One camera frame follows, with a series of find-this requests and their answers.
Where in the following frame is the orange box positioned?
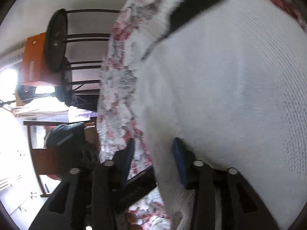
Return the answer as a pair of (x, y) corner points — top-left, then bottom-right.
(20, 32), (60, 87)

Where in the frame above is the white sock black striped cuff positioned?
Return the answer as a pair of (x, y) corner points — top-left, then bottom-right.
(133, 0), (306, 229)

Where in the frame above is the floral red white bedspread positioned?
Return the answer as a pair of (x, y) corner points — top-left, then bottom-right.
(98, 0), (306, 229)

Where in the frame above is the black metal shelf rack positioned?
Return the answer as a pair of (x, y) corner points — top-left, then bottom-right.
(45, 8), (121, 112)

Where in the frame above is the wooden chair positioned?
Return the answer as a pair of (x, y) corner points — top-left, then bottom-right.
(23, 120), (99, 198)

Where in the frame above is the dark clothing on chair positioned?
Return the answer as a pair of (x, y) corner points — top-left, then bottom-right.
(44, 122), (100, 181)

